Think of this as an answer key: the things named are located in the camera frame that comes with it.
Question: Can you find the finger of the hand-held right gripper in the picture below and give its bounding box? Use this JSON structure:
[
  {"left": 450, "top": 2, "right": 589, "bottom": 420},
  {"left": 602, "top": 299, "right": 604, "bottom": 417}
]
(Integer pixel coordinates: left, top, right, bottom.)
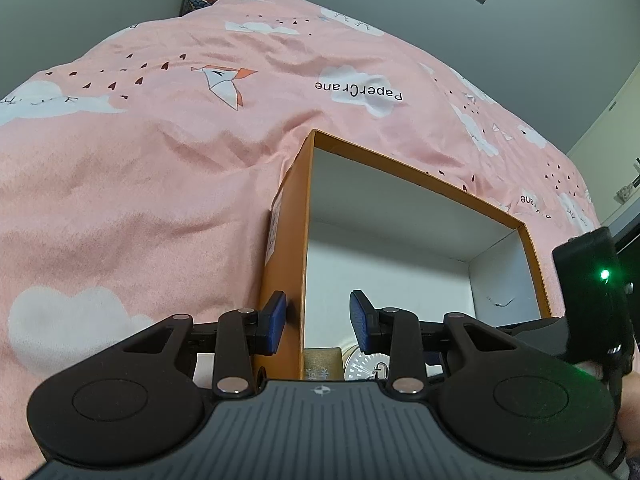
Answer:
[{"left": 492, "top": 316, "right": 576, "bottom": 361}]

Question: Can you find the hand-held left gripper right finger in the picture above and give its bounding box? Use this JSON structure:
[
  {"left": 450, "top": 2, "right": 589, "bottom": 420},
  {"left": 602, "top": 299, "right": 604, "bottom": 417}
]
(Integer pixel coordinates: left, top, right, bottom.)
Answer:
[{"left": 350, "top": 290, "right": 521, "bottom": 396}]

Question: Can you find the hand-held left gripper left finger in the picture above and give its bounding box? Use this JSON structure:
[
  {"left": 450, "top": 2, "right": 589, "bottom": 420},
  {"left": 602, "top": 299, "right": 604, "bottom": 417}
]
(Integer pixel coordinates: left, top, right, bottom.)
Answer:
[{"left": 120, "top": 291, "right": 288, "bottom": 400}]

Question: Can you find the orange cardboard box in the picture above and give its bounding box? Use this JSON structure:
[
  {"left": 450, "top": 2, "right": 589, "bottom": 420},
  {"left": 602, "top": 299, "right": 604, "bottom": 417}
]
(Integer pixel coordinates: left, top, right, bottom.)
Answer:
[{"left": 257, "top": 128, "right": 553, "bottom": 382}]

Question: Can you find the person's right hand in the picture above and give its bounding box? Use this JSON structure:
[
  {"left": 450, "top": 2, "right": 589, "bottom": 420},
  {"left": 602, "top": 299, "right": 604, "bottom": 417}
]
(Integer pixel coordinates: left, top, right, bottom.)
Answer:
[{"left": 575, "top": 337, "right": 640, "bottom": 461}]

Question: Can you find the small gold box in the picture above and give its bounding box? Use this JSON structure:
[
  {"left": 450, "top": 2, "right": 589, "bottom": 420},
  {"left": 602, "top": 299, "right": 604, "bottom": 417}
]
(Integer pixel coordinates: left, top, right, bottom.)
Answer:
[{"left": 304, "top": 346, "right": 346, "bottom": 381}]

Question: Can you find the dark furniture edge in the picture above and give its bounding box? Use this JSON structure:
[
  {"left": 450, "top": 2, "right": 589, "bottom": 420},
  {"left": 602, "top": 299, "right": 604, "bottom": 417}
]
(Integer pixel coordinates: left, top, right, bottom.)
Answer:
[{"left": 602, "top": 200, "right": 640, "bottom": 263}]

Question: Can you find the pink printed blanket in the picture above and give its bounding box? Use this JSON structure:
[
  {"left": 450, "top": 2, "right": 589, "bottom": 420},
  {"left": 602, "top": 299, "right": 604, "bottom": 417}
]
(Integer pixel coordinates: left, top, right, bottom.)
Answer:
[{"left": 0, "top": 0, "right": 601, "bottom": 480}]

